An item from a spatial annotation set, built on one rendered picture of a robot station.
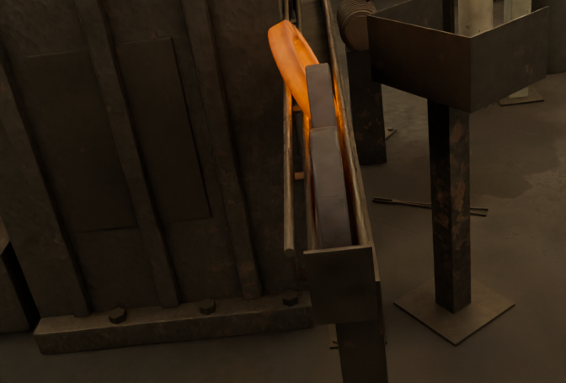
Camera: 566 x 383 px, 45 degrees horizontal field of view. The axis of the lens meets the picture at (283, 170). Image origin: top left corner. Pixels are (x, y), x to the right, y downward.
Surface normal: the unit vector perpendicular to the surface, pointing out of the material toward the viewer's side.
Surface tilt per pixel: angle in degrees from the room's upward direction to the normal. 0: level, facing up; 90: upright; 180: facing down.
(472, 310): 0
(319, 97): 40
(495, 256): 0
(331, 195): 53
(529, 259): 0
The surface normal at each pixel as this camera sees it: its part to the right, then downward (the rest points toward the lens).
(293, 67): -0.27, 0.07
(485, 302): -0.14, -0.87
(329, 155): -0.13, -0.60
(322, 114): -0.08, -0.14
